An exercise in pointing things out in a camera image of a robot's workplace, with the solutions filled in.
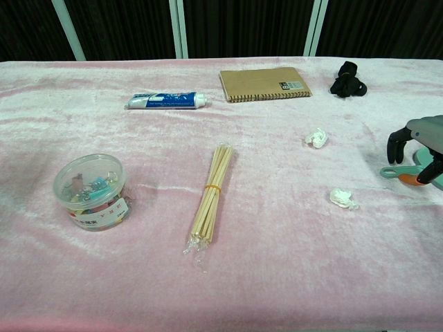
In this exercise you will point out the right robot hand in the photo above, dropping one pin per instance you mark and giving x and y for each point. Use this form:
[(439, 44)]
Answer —
[(427, 133)]

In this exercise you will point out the teal hand brush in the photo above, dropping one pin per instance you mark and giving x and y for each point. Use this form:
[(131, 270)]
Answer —
[(391, 171)]

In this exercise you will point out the black tied fabric bundle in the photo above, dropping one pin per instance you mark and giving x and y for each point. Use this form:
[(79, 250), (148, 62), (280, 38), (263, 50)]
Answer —
[(346, 86)]

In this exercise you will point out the white small clip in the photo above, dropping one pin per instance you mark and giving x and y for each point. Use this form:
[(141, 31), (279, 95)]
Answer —
[(342, 198)]

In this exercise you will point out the white paper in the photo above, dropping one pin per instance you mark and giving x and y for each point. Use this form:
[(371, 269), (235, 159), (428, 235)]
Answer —
[(316, 137)]

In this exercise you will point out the brown spiral notebook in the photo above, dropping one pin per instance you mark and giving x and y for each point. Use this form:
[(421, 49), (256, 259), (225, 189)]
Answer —
[(256, 83)]

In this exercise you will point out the pink plush table cover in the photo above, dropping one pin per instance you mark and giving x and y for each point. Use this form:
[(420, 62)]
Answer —
[(277, 259)]

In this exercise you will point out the wrapped wooden stick bundle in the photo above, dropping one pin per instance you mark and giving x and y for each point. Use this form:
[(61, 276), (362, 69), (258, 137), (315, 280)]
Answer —
[(219, 166)]

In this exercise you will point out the black curtain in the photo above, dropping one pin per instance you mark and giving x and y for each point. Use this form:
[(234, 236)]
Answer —
[(242, 27)]

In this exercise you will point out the yellow rubber band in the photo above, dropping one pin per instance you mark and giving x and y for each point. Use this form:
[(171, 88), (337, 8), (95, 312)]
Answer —
[(212, 187)]

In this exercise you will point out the blue white toothpaste tube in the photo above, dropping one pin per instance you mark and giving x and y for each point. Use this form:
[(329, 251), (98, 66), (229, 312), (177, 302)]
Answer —
[(166, 100)]

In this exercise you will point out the clear jar of binder clips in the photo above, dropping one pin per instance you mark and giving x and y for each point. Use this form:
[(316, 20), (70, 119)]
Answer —
[(100, 214)]

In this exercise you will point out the white frame post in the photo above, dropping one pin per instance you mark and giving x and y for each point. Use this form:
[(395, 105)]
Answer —
[(179, 31), (69, 31), (315, 31)]

